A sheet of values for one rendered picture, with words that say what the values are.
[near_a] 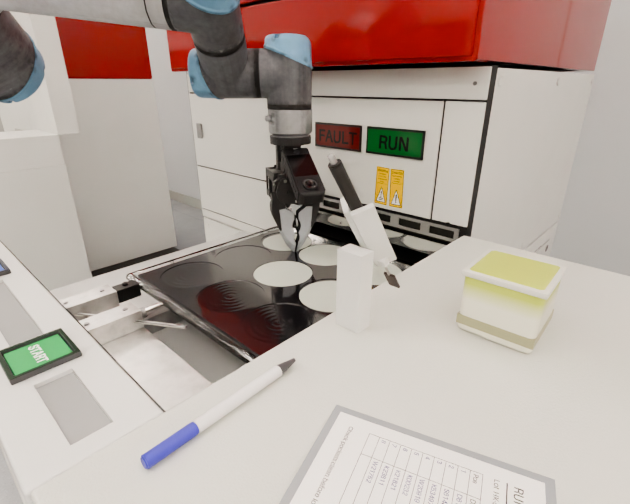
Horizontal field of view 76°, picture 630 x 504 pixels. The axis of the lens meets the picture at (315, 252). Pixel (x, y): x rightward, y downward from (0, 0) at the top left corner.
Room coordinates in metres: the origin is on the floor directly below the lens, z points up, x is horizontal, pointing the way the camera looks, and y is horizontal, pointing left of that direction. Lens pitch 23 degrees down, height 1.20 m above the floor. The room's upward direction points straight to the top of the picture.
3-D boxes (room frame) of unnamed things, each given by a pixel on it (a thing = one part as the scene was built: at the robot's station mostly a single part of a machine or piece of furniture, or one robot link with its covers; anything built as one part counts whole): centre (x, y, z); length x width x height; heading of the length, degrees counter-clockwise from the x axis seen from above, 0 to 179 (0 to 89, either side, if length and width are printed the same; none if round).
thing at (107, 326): (0.46, 0.28, 0.89); 0.08 x 0.03 x 0.03; 137
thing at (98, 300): (0.52, 0.34, 0.89); 0.08 x 0.03 x 0.03; 137
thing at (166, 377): (0.41, 0.22, 0.87); 0.36 x 0.08 x 0.03; 47
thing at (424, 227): (0.78, -0.08, 0.96); 0.44 x 0.01 x 0.02; 47
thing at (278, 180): (0.73, 0.05, 1.05); 0.09 x 0.08 x 0.12; 20
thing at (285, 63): (0.72, 0.05, 1.21); 0.09 x 0.08 x 0.11; 93
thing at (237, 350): (0.48, 0.18, 0.90); 0.38 x 0.01 x 0.01; 47
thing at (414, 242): (0.78, -0.08, 0.89); 0.44 x 0.02 x 0.10; 47
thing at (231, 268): (0.61, 0.05, 0.90); 0.34 x 0.34 x 0.01; 47
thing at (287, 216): (0.72, 0.06, 0.95); 0.06 x 0.03 x 0.09; 20
